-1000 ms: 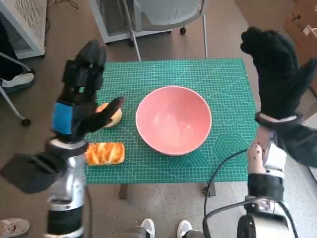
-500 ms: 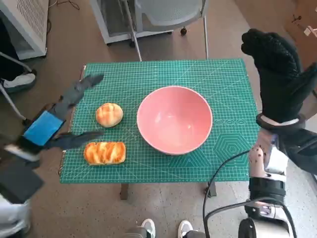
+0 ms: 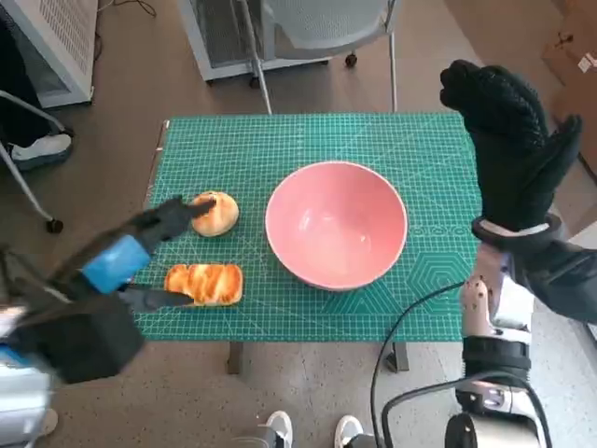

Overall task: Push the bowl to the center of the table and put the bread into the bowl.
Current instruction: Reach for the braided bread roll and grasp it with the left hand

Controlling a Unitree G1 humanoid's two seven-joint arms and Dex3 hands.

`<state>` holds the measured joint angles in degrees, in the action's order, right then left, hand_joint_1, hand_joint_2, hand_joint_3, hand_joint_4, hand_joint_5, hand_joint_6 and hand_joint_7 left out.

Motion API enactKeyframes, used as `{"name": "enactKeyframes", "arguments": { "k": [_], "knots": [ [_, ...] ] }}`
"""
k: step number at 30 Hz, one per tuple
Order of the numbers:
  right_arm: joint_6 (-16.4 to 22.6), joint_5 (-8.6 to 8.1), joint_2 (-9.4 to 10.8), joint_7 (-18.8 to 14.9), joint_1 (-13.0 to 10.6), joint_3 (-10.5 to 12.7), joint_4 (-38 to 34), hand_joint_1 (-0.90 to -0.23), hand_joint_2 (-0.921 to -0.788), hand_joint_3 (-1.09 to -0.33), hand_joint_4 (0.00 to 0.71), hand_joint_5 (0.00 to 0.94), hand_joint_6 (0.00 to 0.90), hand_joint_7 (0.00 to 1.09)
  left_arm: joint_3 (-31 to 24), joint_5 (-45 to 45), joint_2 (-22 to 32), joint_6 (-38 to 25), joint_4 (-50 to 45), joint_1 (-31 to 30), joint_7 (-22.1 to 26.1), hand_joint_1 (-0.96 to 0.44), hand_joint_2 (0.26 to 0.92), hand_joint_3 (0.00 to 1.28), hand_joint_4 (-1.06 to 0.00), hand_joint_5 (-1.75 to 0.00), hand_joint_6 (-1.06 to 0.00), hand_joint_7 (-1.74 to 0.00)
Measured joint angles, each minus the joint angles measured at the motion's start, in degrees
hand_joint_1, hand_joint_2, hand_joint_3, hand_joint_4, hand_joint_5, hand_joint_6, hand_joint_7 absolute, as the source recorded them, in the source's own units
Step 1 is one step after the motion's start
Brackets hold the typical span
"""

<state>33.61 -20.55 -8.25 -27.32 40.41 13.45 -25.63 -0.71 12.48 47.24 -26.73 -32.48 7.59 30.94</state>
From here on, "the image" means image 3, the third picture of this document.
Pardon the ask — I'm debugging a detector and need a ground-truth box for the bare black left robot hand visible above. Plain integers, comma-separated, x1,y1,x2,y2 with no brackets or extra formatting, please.
60,195,220,312

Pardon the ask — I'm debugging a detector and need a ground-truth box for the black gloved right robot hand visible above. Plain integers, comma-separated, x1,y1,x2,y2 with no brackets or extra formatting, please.
438,59,584,234

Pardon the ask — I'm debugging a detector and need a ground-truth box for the long striped toy bread loaf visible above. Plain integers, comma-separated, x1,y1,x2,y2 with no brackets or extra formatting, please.
164,262,244,307

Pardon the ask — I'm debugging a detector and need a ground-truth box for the round toy bread bun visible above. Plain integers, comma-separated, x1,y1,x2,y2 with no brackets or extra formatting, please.
190,190,241,238

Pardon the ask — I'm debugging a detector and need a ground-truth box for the pink bowl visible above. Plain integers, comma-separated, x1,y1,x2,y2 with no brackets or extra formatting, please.
264,161,410,293

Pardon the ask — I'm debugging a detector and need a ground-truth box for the grey tube chair with caster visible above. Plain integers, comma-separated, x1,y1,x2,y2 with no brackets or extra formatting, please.
0,91,64,233

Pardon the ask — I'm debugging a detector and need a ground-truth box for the brown cardboard box with label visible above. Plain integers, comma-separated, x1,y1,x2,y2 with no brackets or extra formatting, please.
540,0,597,85

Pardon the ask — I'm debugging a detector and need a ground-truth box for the person's white shoe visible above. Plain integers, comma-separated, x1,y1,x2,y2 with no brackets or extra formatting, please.
9,133,74,172

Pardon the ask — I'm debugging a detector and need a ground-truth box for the grey metal table leg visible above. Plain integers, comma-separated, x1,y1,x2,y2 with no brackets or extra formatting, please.
390,341,410,373
227,341,244,374

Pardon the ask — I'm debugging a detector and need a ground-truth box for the person's leg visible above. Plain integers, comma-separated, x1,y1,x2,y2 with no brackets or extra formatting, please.
0,18,52,146

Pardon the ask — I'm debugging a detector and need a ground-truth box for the green cutting mat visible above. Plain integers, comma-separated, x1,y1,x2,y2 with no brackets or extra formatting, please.
134,111,484,342

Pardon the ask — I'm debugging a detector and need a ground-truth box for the grey mesh chair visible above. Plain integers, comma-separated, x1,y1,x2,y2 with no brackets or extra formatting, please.
235,0,402,116

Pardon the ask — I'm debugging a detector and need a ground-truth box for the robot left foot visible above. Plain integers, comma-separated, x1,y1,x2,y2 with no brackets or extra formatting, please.
258,410,294,448

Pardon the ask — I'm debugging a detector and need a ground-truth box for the white perforated cabinet on castors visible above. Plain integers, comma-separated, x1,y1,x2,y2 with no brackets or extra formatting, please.
179,0,335,85

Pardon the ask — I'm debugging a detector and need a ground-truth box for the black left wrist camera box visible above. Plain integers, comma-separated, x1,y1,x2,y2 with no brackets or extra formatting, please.
7,291,146,386

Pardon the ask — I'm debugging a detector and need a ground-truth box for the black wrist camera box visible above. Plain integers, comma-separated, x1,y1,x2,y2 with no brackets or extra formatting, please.
7,291,146,386
506,237,597,324

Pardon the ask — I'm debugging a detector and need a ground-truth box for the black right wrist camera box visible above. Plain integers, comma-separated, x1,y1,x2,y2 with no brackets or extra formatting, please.
506,237,597,324

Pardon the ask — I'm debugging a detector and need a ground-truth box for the long black robot cable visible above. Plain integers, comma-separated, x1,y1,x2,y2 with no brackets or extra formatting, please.
370,281,470,448

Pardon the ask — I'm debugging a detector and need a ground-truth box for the looped black robot cable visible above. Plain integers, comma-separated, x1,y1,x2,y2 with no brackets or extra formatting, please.
381,372,554,448

